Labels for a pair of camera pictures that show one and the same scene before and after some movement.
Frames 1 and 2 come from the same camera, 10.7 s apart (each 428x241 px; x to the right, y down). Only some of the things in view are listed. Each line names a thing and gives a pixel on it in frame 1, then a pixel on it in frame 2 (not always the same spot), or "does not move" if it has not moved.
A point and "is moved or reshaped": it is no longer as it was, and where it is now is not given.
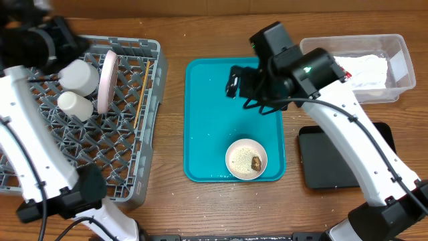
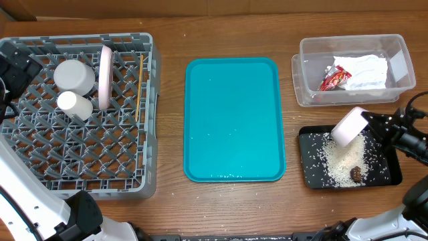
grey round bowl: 79,76 does not move
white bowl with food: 253,144 is moved or reshaped
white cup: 73,104 does not move
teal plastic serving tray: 212,122 does not move
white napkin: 366,71 does not move
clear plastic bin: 378,67 does not move
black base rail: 299,236 does not move
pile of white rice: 241,160 to 338,160
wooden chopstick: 142,94 to 140,88
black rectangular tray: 324,165 does not move
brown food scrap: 256,163 to 355,174
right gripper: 247,74 to 393,128
